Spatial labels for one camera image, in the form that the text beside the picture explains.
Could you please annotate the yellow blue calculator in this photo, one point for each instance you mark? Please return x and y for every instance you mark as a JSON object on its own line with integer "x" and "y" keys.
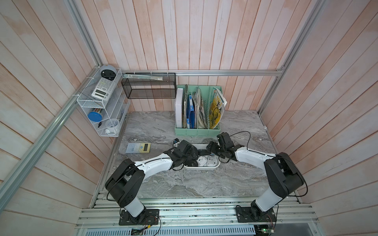
{"x": 138, "y": 148}

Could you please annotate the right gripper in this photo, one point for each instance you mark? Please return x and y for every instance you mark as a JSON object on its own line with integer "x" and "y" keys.
{"x": 212, "y": 149}

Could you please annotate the blue lid jar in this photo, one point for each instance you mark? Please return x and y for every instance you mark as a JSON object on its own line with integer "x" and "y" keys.
{"x": 95, "y": 116}

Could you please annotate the yellow picture book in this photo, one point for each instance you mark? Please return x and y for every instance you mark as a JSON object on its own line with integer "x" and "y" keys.
{"x": 216, "y": 107}

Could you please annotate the white calculator on shelf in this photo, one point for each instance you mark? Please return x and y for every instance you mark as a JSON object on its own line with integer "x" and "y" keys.
{"x": 103, "y": 89}

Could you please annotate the green magazine file holder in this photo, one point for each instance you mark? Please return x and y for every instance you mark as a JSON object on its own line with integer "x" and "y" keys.
{"x": 201, "y": 97}

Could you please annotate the ruler on basket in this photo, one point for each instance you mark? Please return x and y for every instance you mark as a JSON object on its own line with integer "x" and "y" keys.
{"x": 142, "y": 77}

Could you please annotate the white binder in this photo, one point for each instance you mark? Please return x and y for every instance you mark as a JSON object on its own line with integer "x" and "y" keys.
{"x": 179, "y": 107}

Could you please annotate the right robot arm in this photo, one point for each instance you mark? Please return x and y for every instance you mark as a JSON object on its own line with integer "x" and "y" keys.
{"x": 283, "y": 176}

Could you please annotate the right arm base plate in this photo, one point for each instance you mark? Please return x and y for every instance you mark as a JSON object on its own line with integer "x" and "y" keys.
{"x": 254, "y": 215}

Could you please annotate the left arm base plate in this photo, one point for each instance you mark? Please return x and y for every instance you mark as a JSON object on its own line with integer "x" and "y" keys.
{"x": 147, "y": 217}

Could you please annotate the black mesh basket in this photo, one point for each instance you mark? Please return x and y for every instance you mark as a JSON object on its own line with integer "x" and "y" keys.
{"x": 151, "y": 89}

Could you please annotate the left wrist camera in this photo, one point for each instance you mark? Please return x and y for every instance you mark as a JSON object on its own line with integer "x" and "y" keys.
{"x": 176, "y": 142}

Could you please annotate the white cup on shelf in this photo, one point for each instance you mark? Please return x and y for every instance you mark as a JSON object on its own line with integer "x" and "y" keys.
{"x": 112, "y": 126}

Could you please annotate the blue book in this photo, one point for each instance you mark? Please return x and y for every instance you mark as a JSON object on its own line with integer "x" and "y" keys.
{"x": 191, "y": 112}

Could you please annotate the round black white speaker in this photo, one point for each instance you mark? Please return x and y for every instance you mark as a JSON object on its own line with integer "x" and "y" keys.
{"x": 108, "y": 72}

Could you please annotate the white wire shelf rack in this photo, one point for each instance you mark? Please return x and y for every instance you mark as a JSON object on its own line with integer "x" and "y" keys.
{"x": 114, "y": 108}

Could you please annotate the white mouse with label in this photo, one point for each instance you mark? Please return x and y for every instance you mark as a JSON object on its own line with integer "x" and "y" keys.
{"x": 212, "y": 161}

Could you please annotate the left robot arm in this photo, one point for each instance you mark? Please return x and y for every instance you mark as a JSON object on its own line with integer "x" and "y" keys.
{"x": 125, "y": 182}

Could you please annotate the white storage box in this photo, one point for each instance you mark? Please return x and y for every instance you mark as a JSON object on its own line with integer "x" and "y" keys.
{"x": 201, "y": 152}

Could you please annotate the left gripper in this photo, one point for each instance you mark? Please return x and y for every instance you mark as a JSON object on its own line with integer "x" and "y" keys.
{"x": 190, "y": 156}

